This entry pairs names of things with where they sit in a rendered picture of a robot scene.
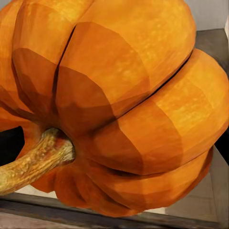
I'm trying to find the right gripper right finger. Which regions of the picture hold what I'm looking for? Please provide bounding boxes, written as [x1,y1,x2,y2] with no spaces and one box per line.
[215,128,229,165]

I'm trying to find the pumpkin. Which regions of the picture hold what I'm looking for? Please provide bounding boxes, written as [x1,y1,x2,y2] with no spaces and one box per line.
[0,0,229,217]

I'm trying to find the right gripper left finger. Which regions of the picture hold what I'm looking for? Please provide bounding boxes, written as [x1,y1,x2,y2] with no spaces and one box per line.
[0,127,25,166]

